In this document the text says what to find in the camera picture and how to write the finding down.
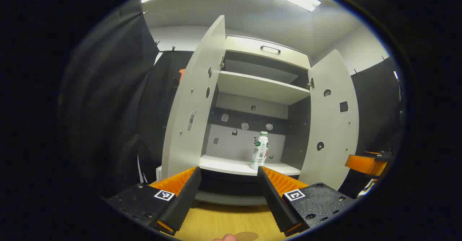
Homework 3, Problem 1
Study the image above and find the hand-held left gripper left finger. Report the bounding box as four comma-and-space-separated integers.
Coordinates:
103, 166, 202, 236

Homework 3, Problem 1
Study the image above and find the white cabinet drawer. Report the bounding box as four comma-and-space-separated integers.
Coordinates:
225, 35, 311, 70

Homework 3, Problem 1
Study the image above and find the white and grey cabinet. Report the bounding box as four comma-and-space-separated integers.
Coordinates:
194, 35, 313, 206

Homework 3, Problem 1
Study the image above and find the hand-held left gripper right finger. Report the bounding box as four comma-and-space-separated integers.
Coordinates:
257, 166, 356, 237

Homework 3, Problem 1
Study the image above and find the white plastic bottle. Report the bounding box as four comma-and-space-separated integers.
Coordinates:
250, 131, 269, 170

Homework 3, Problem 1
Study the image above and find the white cabinet door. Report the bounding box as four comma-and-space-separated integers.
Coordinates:
298, 49, 360, 191
161, 15, 226, 180

